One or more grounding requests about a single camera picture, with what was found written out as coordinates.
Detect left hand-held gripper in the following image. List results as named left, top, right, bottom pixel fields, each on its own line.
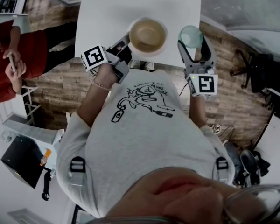
left=80, top=33, right=133, bottom=84

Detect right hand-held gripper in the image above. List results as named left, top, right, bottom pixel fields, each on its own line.
left=177, top=35, right=219, bottom=97

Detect white bowl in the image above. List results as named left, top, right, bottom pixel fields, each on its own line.
left=127, top=16, right=168, bottom=58

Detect brown wooden bowl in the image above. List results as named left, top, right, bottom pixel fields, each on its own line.
left=129, top=19, right=166, bottom=53

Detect person's right forearm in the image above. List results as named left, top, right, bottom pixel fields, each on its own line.
left=189, top=94, right=208, bottom=128

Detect person's left forearm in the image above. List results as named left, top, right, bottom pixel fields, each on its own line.
left=76, top=63, right=119, bottom=128

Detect black office chair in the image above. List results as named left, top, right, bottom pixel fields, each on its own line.
left=230, top=49, right=280, bottom=95

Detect grey printed t-shirt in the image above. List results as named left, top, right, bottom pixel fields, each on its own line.
left=56, top=69, right=235, bottom=219

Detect white side table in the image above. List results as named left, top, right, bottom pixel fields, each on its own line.
left=2, top=114, right=66, bottom=170

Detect white shelf rack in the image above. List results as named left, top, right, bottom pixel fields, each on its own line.
left=0, top=85, right=42, bottom=126

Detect orange bottle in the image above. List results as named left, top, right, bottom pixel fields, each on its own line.
left=39, top=148, right=52, bottom=167

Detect person's face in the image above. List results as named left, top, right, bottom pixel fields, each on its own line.
left=105, top=167, right=271, bottom=224

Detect clear plastic packaging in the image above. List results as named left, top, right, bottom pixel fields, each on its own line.
left=0, top=131, right=14, bottom=143

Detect black box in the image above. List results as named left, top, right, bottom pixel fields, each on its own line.
left=0, top=135, right=46, bottom=189

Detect clear-framed eyeglasses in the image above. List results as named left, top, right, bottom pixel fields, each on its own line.
left=224, top=183, right=280, bottom=224

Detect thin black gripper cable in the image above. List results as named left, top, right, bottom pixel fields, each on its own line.
left=178, top=83, right=189, bottom=97

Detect pale bead bracelet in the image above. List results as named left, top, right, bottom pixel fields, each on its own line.
left=91, top=79, right=112, bottom=92

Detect black floor cable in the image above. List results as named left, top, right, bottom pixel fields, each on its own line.
left=220, top=125, right=235, bottom=142

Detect grey strap black buckle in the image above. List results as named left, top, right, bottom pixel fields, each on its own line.
left=70, top=156, right=86, bottom=187
left=216, top=156, right=229, bottom=182

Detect black handle tool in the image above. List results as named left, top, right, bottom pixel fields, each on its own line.
left=41, top=170, right=52, bottom=202

